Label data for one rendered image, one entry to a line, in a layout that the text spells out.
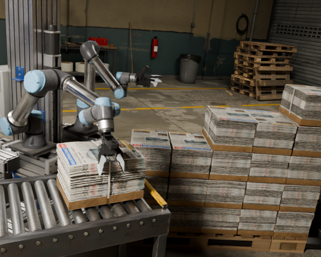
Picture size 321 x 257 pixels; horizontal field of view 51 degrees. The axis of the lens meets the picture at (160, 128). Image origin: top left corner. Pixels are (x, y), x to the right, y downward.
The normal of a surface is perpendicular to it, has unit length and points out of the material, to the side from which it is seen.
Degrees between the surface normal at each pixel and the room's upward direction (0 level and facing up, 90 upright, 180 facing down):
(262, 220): 89
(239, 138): 90
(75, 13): 90
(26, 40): 90
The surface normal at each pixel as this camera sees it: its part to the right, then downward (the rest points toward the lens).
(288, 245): 0.07, 0.32
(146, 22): 0.43, 0.32
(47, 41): -0.47, 0.23
